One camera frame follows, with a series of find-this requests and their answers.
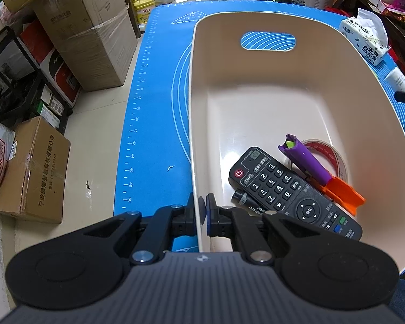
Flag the beige plastic bin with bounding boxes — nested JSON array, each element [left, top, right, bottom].
[[189, 12, 405, 276]]

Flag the purple and orange toy knife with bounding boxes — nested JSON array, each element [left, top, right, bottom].
[[278, 134, 366, 217]]

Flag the red and white box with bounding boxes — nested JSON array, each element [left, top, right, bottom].
[[20, 20, 82, 109]]

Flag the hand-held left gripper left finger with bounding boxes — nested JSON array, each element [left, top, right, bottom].
[[83, 192, 198, 265]]

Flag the black marker pen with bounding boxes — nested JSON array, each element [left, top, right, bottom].
[[231, 189, 278, 215]]

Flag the black metal rack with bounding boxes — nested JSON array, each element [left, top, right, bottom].
[[0, 27, 73, 136]]

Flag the clear tape roll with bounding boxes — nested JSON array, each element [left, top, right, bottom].
[[290, 139, 349, 185]]

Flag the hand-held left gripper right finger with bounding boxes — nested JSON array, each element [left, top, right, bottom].
[[205, 194, 316, 265]]

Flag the blue silicone mat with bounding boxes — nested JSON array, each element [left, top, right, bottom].
[[113, 0, 405, 277]]

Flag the small white bottle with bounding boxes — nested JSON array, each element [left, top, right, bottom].
[[385, 67, 405, 92]]

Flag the white tissue pack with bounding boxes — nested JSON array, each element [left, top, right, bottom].
[[338, 7, 391, 67]]

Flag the large taped cardboard box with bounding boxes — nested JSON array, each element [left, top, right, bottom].
[[32, 0, 138, 92]]

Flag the black remote control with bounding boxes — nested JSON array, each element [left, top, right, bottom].
[[229, 147, 363, 242]]

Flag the small brown cardboard box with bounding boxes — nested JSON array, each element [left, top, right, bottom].
[[0, 115, 71, 224]]

